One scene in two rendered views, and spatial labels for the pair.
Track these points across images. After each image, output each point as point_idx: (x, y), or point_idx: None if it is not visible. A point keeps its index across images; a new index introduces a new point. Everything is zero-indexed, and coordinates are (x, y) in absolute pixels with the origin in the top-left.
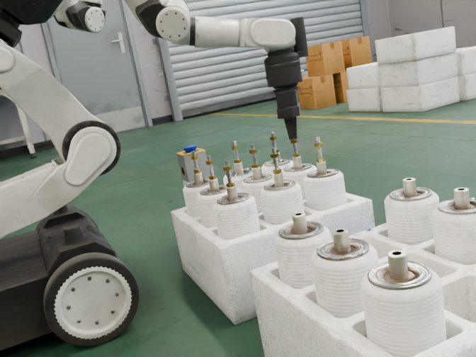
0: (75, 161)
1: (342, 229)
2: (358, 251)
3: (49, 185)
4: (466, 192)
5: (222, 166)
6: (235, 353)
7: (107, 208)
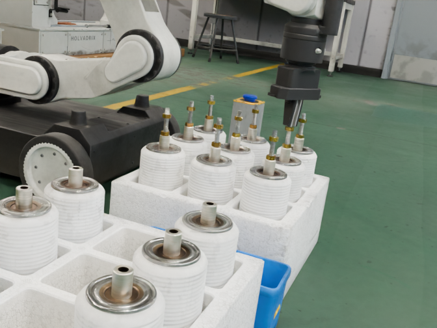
0: (114, 60)
1: (29, 187)
2: (15, 212)
3: (95, 73)
4: (168, 235)
5: (426, 157)
6: None
7: (266, 136)
